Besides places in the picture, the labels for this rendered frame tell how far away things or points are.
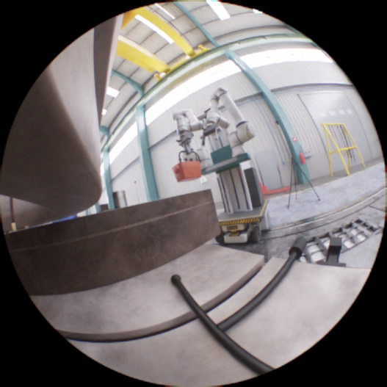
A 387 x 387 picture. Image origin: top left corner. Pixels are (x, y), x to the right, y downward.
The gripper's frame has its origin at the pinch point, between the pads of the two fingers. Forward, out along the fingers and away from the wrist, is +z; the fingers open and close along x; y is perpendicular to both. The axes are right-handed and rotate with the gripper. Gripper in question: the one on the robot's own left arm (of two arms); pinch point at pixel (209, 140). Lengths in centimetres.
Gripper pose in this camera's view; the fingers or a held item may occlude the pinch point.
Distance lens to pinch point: 91.6
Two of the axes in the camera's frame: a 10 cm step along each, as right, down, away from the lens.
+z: -1.4, 9.7, -2.1
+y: -7.4, -2.5, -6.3
